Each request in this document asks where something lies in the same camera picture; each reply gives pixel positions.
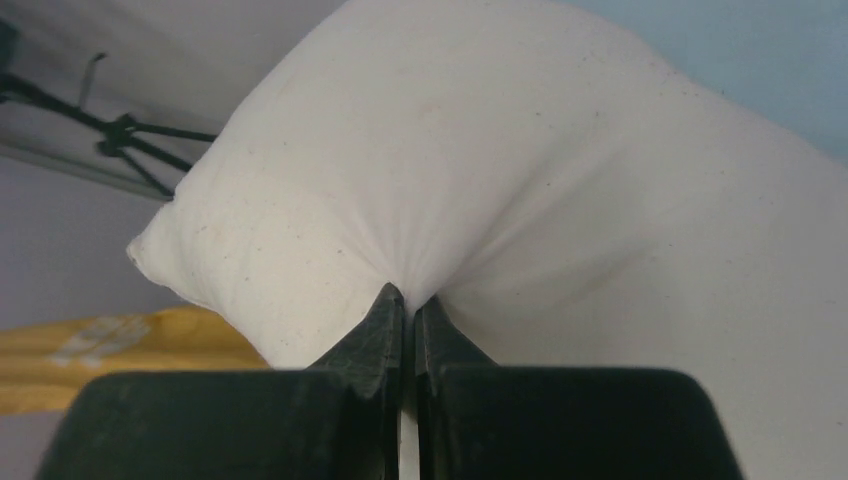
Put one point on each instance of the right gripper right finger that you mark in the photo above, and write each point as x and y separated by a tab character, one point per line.
480	420

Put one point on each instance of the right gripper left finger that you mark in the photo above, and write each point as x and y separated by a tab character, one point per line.
338	418

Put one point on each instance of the white pillow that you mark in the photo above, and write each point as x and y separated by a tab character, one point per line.
568	195

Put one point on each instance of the orange pillowcase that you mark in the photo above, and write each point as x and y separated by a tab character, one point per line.
44	367

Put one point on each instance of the black camera tripod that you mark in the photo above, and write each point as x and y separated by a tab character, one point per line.
118	135

